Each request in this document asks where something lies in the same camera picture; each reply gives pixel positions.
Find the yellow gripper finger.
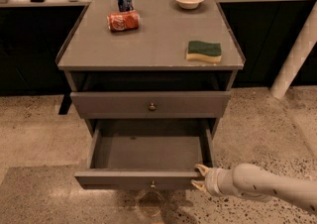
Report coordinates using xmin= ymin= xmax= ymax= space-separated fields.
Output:
xmin=191 ymin=179 xmax=207 ymax=193
xmin=195 ymin=164 xmax=210 ymax=176

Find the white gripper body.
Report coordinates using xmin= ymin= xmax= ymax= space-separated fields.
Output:
xmin=204 ymin=168 xmax=238 ymax=197

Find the grey drawer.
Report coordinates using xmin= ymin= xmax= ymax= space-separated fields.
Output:
xmin=75 ymin=119 xmax=213 ymax=190
xmin=70 ymin=91 xmax=230 ymax=119

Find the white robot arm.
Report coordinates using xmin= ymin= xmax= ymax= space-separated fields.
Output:
xmin=191 ymin=164 xmax=317 ymax=215

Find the grey drawer cabinet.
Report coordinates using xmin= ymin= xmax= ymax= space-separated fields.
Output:
xmin=54 ymin=0 xmax=246 ymax=170

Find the grey top drawer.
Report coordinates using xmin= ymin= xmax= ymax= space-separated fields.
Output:
xmin=70 ymin=91 xmax=230 ymax=119

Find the round floor drain cover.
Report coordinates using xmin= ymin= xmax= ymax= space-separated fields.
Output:
xmin=136 ymin=190 xmax=164 ymax=217

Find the green yellow sponge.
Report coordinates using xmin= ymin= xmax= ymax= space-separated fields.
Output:
xmin=186 ymin=41 xmax=222 ymax=63

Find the orange soda can lying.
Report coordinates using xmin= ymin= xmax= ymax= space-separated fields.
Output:
xmin=107 ymin=10 xmax=140 ymax=32

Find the white diagonal pipe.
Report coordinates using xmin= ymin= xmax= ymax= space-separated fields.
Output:
xmin=270 ymin=2 xmax=317 ymax=99

